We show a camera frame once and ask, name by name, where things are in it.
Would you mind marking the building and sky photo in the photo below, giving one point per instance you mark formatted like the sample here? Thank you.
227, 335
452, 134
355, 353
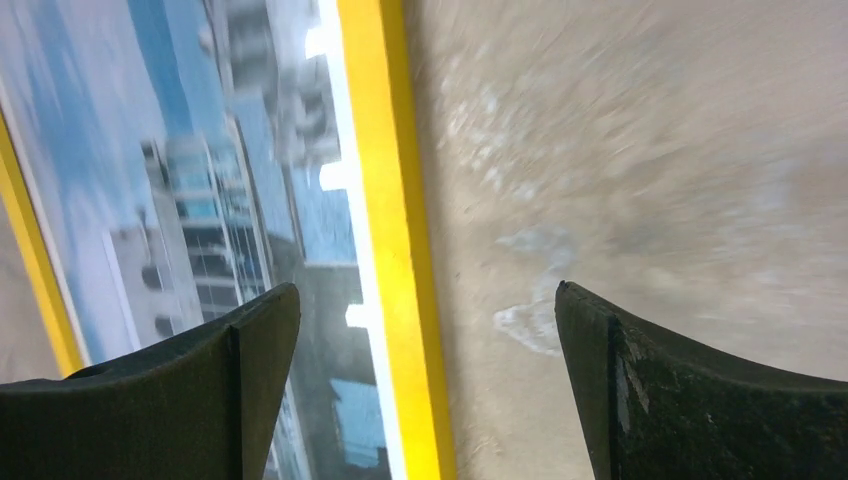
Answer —
184, 157

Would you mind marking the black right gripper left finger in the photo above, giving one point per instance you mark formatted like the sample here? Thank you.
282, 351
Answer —
202, 404

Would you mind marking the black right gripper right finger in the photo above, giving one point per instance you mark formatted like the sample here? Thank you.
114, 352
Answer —
654, 404

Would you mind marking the yellow wooden picture frame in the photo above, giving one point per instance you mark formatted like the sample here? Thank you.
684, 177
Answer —
373, 46

